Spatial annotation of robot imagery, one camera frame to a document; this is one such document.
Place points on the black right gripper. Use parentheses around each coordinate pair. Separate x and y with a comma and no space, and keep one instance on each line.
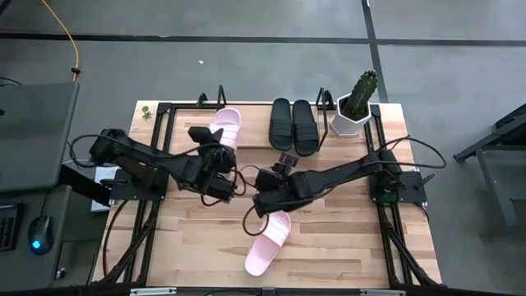
(271,180)

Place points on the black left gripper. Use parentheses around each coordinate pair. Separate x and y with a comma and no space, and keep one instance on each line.
(218,158)

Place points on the pink foam slide sandal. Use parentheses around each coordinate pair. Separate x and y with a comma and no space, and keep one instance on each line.
(263,251)
(230,121)

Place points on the black foam slide sandal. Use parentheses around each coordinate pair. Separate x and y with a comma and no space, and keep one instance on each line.
(280,123)
(306,127)

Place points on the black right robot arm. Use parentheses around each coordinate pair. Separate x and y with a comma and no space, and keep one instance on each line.
(341,172)

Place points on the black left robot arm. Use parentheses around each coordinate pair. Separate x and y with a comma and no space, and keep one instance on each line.
(144,158)

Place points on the small green leaf sprig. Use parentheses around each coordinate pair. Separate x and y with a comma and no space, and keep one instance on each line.
(146,112)

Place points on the white hexagonal plant pot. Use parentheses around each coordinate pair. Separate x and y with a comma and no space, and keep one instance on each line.
(343,125)

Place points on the green columnar cactus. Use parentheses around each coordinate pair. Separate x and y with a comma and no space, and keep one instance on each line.
(361,92)

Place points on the black tape strip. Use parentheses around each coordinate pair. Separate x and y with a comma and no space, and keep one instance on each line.
(377,74)
(164,38)

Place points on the white paper sheet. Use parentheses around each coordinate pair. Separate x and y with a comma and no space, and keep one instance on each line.
(102,174)

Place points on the grey flat monitor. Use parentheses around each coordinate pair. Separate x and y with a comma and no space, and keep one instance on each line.
(37,135)

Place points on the black computer mouse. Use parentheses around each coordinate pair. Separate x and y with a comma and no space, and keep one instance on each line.
(41,232)

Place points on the small silver blue knob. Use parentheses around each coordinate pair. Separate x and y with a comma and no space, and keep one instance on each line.
(61,273)

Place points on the grey metal table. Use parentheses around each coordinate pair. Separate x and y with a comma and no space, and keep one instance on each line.
(493,181)

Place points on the black keyboard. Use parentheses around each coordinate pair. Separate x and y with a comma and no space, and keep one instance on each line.
(8,228)

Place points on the dark grey desk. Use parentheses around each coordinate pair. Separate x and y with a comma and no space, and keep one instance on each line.
(16,271)

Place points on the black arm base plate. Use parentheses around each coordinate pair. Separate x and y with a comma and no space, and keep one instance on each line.
(411,189)
(123,191)

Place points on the black aluminium table frame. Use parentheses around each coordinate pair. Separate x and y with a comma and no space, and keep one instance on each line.
(386,224)

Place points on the black desk mount bracket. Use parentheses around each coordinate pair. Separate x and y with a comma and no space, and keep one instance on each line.
(82,185)

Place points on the silver metal bracket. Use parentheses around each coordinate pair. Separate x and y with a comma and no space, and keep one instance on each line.
(382,292)
(152,292)

